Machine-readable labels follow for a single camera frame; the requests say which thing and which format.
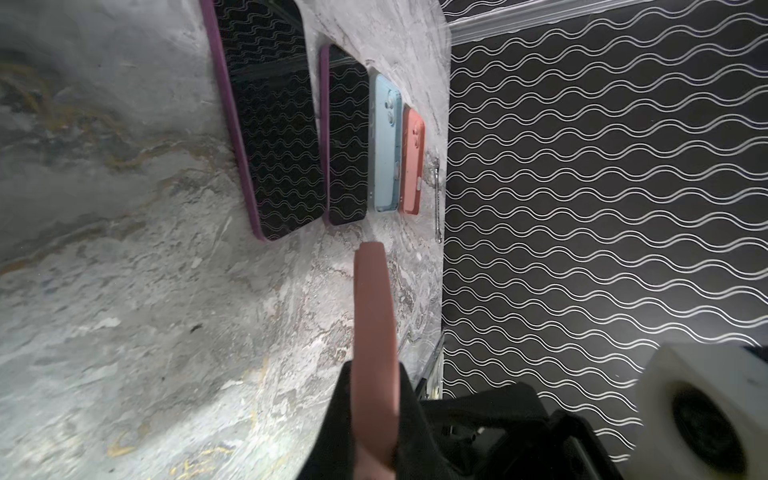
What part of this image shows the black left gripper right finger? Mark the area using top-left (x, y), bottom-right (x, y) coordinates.
top-left (395, 363), bottom-right (458, 480)

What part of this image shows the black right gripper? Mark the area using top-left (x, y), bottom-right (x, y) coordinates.
top-left (419, 383), bottom-right (622, 479)

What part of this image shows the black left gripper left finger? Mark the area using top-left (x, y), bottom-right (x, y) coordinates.
top-left (297, 361), bottom-right (355, 480)

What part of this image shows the black phone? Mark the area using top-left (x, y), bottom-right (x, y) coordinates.
top-left (350, 242), bottom-right (400, 479)
top-left (201, 0), bottom-right (326, 242)

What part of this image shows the pink phone case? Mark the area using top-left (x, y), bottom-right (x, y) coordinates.
top-left (399, 105), bottom-right (426, 215)

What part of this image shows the light blue phone case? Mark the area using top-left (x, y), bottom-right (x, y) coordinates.
top-left (368, 70), bottom-right (404, 212)

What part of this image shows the black phone taken from case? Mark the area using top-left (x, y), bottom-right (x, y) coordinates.
top-left (320, 44), bottom-right (370, 226)

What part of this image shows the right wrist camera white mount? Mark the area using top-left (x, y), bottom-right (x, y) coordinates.
top-left (622, 344), bottom-right (767, 479)

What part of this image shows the aluminium corner frame post right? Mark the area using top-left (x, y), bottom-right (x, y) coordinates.
top-left (449, 0), bottom-right (645, 46)

